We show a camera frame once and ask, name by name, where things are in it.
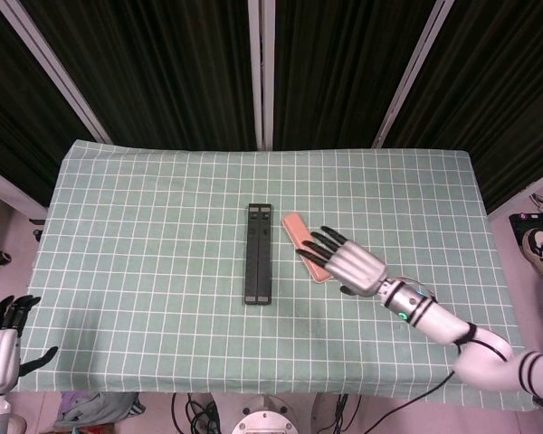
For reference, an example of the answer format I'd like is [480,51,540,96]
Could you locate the green white checked tablecloth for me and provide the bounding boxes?
[16,138,537,411]

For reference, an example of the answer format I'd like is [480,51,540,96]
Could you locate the crumpled grey purple cloth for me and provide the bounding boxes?
[52,391,147,430]

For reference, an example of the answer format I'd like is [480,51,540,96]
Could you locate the black cable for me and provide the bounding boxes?
[364,368,458,434]

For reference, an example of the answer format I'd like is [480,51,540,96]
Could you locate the black plastic rectangular holder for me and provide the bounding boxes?
[241,203,273,307]

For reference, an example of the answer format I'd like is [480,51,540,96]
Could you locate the pink rectangular case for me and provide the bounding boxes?
[281,212,335,285]

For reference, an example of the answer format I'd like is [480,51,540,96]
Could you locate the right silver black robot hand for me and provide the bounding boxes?
[296,225,388,298]

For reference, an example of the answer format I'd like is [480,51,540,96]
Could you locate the white folding screen frame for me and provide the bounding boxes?
[0,0,456,151]

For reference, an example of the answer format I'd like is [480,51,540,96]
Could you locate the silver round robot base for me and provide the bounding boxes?
[231,392,302,434]

